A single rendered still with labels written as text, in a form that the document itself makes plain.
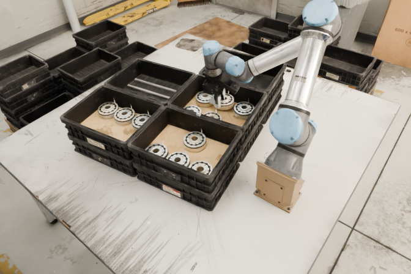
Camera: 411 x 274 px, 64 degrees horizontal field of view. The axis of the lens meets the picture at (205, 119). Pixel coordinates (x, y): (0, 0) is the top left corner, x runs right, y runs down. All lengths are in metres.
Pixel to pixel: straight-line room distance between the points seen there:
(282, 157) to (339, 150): 0.49
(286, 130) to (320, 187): 0.46
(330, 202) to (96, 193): 1.01
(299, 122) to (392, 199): 1.52
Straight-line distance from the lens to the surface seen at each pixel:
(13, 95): 2.82
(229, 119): 1.60
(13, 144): 2.00
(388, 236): 2.38
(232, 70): 1.34
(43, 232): 2.46
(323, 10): 1.27
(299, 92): 1.20
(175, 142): 1.50
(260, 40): 3.27
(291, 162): 1.29
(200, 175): 1.23
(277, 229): 1.39
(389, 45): 3.97
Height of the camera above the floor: 1.88
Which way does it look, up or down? 41 degrees down
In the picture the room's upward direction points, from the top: 3 degrees counter-clockwise
